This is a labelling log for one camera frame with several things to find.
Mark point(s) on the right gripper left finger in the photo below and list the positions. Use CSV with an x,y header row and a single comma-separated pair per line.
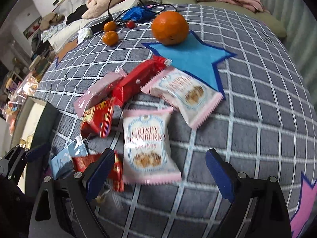
x,y
96,174

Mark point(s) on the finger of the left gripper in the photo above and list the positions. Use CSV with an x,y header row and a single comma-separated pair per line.
x,y
37,152

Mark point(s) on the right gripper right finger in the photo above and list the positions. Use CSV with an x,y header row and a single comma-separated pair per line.
x,y
224,175

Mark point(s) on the gold snack packet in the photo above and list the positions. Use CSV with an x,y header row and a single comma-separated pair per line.
x,y
26,143

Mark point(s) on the light blue snack packet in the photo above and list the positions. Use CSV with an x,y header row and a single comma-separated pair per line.
x,y
62,163

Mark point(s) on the red chinese snack packet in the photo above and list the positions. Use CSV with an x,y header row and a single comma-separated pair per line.
x,y
98,119

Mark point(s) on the pink cranberry cookie packet front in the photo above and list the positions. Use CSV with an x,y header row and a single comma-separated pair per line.
x,y
147,153

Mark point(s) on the pink cranberry cookie packet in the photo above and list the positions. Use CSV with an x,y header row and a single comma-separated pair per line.
x,y
147,153
192,98

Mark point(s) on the pink cranberry cookie packet back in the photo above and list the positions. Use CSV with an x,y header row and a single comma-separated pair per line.
x,y
192,98

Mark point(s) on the red snack packet low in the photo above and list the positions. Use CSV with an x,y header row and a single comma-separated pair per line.
x,y
115,175

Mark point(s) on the dark green tray box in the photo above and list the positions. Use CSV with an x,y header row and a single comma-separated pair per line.
x,y
34,124

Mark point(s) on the pile of snack bags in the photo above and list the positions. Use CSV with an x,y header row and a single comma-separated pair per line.
x,y
12,108

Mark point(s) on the plain pink snack packet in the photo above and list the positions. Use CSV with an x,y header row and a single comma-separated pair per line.
x,y
99,91

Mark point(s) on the pink felt star right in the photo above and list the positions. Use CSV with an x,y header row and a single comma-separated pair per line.
x,y
305,206

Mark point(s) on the grid pattern grey tablecloth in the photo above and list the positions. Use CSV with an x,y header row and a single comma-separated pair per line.
x,y
266,125

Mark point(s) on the long red snack packet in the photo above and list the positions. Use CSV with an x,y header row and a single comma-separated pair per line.
x,y
131,85

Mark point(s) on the blue felt star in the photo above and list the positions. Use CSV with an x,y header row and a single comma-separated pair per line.
x,y
194,57

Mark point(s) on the white crumpled tissue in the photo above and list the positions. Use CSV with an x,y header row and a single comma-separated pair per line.
x,y
84,34

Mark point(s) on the small tangerine near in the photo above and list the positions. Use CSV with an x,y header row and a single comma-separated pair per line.
x,y
110,38

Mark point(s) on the small tangerine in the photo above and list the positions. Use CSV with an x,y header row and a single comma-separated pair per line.
x,y
109,26
110,38

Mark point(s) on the small tangerine far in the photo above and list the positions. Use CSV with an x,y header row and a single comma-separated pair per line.
x,y
109,26

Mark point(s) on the small red cherry tomato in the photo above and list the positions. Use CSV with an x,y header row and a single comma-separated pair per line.
x,y
130,24

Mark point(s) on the large orange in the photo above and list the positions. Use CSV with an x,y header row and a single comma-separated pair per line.
x,y
170,28

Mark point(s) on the green armchair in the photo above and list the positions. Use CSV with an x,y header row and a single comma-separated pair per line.
x,y
275,25

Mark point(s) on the beige fluffy coat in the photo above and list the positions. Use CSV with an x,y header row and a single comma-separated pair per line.
x,y
104,0

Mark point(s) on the blue crumpled bag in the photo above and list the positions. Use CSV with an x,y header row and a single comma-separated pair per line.
x,y
138,14

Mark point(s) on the white sofa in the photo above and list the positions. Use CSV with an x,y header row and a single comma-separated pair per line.
x,y
77,13

